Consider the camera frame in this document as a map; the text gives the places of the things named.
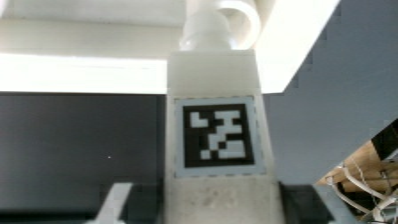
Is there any white square tabletop part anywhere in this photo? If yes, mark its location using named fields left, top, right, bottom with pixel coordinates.
left=0, top=0, right=342, bottom=94

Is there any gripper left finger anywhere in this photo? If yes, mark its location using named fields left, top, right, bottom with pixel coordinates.
left=88, top=182, right=162, bottom=224

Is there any white leg with tag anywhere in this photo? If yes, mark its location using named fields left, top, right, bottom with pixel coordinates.
left=164, top=0, right=287, bottom=224

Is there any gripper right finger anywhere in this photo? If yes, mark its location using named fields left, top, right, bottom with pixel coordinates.
left=280, top=184, right=361, bottom=224

